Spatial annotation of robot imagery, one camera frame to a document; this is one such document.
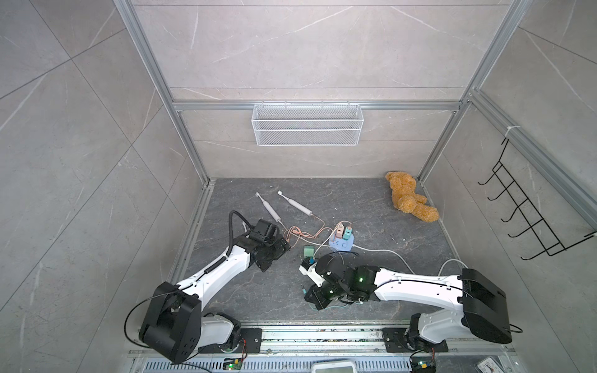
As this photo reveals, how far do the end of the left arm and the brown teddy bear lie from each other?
54 centimetres

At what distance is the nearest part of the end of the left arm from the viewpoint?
0.61 meters

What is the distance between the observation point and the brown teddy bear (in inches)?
37.3

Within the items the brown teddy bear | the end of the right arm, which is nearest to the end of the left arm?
the end of the right arm
